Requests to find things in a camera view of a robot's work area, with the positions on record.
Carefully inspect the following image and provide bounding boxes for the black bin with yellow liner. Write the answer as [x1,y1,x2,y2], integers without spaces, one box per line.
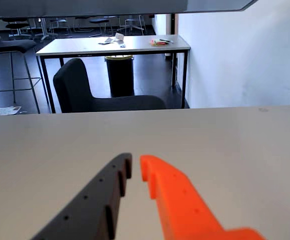
[104,55,135,98]

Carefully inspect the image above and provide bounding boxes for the black bar stool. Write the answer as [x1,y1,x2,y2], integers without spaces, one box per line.
[0,20,42,116]

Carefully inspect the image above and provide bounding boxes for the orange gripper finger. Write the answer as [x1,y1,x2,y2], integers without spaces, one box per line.
[139,154,267,240]

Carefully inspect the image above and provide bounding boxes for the paper sheet on floor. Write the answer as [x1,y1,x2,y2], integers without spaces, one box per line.
[0,106,22,115]

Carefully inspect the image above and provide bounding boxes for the white table with black frame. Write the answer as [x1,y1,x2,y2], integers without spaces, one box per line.
[35,34,191,114]

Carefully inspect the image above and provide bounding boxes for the grey papers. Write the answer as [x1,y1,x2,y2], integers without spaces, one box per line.
[97,37,115,46]

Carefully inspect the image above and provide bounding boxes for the dark grey panel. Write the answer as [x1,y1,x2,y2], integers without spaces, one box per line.
[0,0,258,20]

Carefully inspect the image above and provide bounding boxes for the orange and yellow sticky notes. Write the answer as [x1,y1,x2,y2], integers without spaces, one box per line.
[149,38,172,47]

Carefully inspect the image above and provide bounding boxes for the black round stool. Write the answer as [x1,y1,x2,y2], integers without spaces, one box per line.
[88,16,112,38]
[3,17,34,40]

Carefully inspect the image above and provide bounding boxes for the black upholstered chair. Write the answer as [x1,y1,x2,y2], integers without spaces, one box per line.
[52,58,167,114]

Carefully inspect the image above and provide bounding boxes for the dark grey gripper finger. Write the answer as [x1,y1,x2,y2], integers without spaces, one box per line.
[31,152,133,240]

